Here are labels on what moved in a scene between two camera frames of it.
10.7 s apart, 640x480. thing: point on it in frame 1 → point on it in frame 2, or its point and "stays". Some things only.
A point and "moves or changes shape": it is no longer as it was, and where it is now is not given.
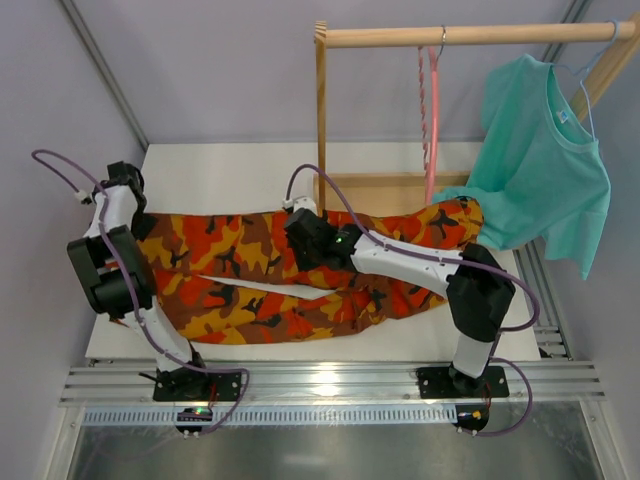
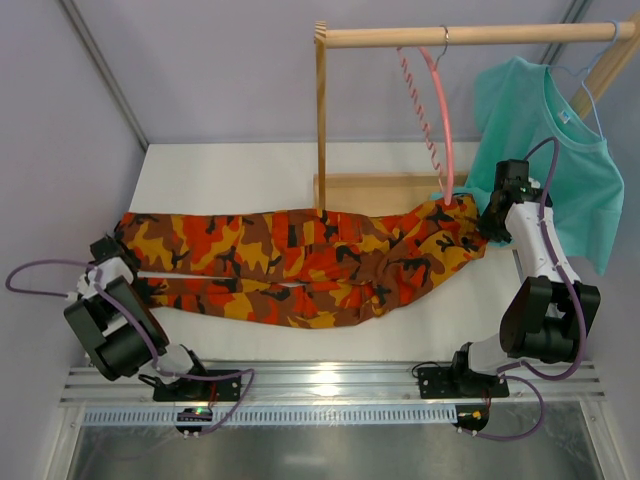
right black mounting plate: (450, 382) stays
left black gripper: (142, 225) → (112, 247)
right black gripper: (302, 240) → (493, 223)
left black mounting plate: (184, 384) stays
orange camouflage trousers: (231, 273) moves or changes shape
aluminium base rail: (135, 385) stays
